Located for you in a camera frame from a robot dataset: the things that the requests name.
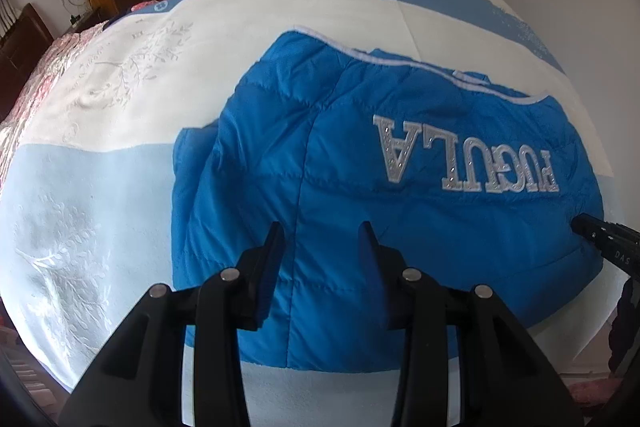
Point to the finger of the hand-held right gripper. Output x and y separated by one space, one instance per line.
605 237

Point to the pink checked bed sheet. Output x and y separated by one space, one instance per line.
590 392

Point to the blue and white bedspread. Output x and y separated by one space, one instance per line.
125 107

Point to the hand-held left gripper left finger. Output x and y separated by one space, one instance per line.
267 257

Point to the dark wooden headboard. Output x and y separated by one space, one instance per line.
25 37

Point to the pink floral quilt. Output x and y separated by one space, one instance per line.
45 57

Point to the blue quilted jacket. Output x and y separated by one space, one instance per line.
350 157

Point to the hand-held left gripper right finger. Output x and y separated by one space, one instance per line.
372 262

